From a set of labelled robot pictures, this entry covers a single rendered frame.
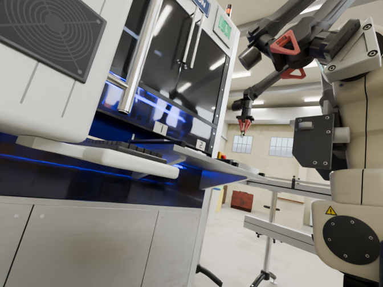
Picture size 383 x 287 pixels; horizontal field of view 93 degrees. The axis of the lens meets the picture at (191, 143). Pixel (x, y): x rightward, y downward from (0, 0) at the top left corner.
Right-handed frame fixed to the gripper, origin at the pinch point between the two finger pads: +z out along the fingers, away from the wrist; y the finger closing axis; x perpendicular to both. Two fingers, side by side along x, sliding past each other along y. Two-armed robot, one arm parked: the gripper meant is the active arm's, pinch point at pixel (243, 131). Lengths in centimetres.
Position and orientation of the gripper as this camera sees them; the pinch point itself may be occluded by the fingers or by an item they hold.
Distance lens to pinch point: 115.6
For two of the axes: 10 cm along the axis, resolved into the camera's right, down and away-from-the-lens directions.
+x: -5.0, -2.5, -8.3
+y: -8.4, -0.8, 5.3
